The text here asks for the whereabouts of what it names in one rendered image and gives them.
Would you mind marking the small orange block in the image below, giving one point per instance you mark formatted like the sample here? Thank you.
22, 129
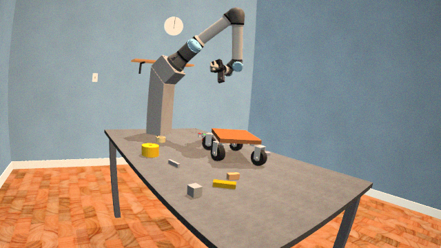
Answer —
233, 176

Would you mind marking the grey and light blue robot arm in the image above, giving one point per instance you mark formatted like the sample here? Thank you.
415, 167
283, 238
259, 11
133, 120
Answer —
179, 59

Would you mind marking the orange wooden dolly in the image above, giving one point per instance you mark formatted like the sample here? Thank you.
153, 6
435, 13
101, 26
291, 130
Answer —
224, 136

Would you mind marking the yellow short cylinder with center hole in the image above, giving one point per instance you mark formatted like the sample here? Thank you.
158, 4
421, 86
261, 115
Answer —
150, 150

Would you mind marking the yellow rectangular block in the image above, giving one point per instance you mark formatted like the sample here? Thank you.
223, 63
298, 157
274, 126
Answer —
224, 184

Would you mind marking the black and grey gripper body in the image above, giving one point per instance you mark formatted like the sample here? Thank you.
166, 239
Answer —
220, 63

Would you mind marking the tan roll of masking tape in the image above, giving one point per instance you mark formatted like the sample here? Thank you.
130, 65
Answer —
160, 139

